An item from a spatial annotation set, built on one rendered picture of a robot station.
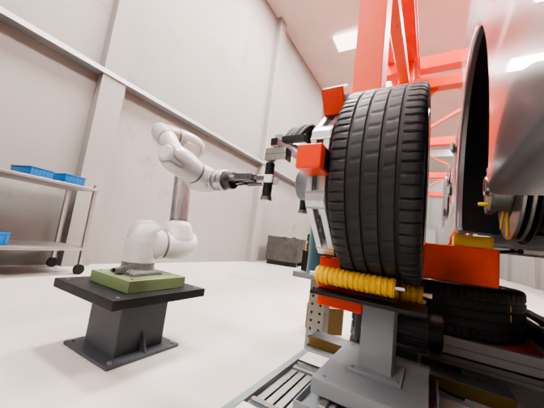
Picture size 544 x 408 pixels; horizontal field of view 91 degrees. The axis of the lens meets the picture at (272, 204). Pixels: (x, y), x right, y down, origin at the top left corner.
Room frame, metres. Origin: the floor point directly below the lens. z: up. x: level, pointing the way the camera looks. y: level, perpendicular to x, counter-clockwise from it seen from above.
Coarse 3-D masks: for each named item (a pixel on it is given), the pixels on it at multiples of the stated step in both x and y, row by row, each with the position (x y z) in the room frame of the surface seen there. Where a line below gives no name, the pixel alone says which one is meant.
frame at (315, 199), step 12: (324, 120) 0.87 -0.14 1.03; (336, 120) 0.83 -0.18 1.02; (312, 132) 0.81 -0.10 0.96; (324, 132) 0.79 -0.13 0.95; (324, 144) 0.79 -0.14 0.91; (312, 180) 0.81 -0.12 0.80; (324, 180) 0.79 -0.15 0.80; (312, 192) 0.80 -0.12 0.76; (324, 192) 0.78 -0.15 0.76; (312, 204) 0.81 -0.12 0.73; (324, 204) 0.79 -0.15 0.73; (312, 216) 0.84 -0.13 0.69; (324, 216) 0.82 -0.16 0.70; (312, 228) 0.88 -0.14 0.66; (324, 228) 0.86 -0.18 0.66; (324, 240) 0.93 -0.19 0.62; (324, 252) 0.93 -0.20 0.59
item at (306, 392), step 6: (432, 378) 1.07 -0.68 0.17; (432, 384) 1.07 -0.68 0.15; (438, 384) 1.03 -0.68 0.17; (306, 390) 0.89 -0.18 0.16; (432, 390) 1.03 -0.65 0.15; (438, 390) 0.98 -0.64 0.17; (300, 396) 0.86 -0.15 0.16; (306, 396) 0.89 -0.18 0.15; (312, 396) 0.90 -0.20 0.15; (318, 396) 0.90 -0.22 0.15; (432, 396) 0.99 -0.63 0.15; (438, 396) 0.94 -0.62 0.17; (294, 402) 0.82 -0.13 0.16; (300, 402) 0.81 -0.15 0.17; (306, 402) 0.86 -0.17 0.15; (312, 402) 0.86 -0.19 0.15; (318, 402) 0.83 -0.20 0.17; (324, 402) 0.81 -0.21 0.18; (330, 402) 0.83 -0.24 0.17; (432, 402) 0.94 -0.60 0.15; (438, 402) 0.90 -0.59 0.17
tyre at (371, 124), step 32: (352, 96) 0.78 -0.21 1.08; (384, 96) 0.71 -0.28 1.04; (416, 96) 0.65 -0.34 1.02; (352, 128) 0.71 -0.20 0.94; (384, 128) 0.66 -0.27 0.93; (416, 128) 0.61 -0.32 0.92; (352, 160) 0.69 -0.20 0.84; (384, 160) 0.64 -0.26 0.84; (416, 160) 0.61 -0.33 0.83; (352, 192) 0.69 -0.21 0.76; (384, 192) 0.65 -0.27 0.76; (416, 192) 0.62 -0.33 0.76; (352, 224) 0.73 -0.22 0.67; (384, 224) 0.68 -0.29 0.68; (416, 224) 0.65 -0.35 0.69; (352, 256) 0.81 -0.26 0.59; (384, 256) 0.74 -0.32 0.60; (416, 256) 0.70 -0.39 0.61
